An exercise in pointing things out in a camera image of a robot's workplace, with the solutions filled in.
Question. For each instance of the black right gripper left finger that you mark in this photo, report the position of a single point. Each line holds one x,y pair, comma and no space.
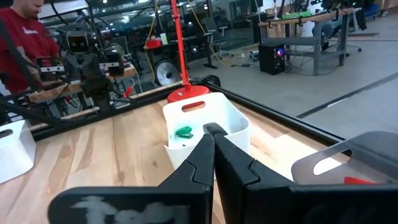
199,174

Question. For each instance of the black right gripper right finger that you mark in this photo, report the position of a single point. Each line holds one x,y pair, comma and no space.
236,174

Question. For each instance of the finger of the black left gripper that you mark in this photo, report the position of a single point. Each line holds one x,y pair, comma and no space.
49,67
112,65

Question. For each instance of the green staple remover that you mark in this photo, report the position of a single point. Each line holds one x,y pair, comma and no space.
184,132

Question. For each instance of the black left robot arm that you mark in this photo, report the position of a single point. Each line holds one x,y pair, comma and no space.
99,101

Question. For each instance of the wooden plank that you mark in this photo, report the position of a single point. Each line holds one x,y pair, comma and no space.
62,90

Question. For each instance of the person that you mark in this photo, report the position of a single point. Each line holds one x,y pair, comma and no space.
25,40
325,32

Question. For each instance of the red box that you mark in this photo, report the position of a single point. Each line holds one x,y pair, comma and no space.
154,44

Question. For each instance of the round silver reflector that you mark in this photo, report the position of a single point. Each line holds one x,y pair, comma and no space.
168,73

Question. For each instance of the black desk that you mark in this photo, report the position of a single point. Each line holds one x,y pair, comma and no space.
186,39

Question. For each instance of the red desk lamp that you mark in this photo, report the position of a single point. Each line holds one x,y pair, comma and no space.
188,91

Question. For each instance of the grey office chair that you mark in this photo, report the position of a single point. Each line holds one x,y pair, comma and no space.
214,31

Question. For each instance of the black computer tower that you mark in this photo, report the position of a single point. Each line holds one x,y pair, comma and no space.
270,59

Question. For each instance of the grey translucent plastic bin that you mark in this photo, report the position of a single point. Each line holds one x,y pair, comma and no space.
373,149

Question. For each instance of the wooden workbench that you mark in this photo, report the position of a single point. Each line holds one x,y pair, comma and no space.
311,17

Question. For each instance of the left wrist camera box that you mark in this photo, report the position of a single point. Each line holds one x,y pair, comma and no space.
77,42

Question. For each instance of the black aluminium table frame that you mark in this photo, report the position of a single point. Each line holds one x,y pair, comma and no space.
280,117

